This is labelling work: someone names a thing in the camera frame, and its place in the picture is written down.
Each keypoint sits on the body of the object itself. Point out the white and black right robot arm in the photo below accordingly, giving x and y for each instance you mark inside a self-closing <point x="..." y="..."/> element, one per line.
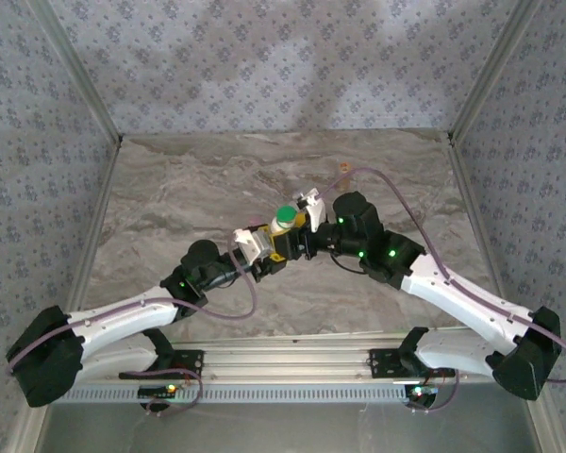
<point x="467" y="302"/>

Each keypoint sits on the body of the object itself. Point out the right circuit board green light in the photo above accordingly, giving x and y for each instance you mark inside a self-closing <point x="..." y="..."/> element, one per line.
<point x="422" y="390"/>

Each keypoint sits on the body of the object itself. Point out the small orange pill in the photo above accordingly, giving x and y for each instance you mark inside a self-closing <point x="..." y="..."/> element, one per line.
<point x="344" y="166"/>

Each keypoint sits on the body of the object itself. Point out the aluminium corner post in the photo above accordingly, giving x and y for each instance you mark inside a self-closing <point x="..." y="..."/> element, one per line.
<point x="78" y="71"/>
<point x="491" y="71"/>

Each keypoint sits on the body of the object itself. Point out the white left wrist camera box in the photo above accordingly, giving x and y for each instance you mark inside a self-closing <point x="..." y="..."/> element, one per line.
<point x="250" y="243"/>

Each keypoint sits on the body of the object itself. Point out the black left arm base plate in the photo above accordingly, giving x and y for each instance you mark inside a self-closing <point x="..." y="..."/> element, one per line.
<point x="193" y="361"/>

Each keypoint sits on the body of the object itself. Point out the aluminium frame bar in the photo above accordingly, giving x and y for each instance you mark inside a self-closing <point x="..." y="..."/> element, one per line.
<point x="549" y="434"/>
<point x="30" y="434"/>

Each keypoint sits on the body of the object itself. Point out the aluminium table side rail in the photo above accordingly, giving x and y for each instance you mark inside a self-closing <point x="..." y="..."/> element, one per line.
<point x="467" y="189"/>
<point x="94" y="226"/>

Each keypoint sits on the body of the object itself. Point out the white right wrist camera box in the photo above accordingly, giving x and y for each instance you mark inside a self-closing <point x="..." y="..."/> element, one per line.
<point x="316" y="212"/>

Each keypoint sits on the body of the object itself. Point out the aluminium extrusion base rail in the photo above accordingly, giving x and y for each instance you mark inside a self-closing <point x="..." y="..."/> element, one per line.
<point x="287" y="361"/>

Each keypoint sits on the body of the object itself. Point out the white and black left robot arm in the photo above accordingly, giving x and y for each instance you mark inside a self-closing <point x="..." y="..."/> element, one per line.
<point x="122" y="318"/>

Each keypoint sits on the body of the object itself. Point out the clear pill bottle green cap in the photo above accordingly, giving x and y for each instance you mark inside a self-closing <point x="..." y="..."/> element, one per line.
<point x="287" y="213"/>

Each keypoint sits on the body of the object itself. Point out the grey metal panel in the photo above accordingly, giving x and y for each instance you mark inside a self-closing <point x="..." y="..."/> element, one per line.
<point x="287" y="429"/>

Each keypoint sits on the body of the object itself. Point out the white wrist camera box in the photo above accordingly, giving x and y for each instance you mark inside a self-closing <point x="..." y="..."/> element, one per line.
<point x="316" y="212"/>
<point x="250" y="243"/>

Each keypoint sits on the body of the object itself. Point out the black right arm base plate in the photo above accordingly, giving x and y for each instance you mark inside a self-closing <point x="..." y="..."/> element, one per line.
<point x="379" y="365"/>

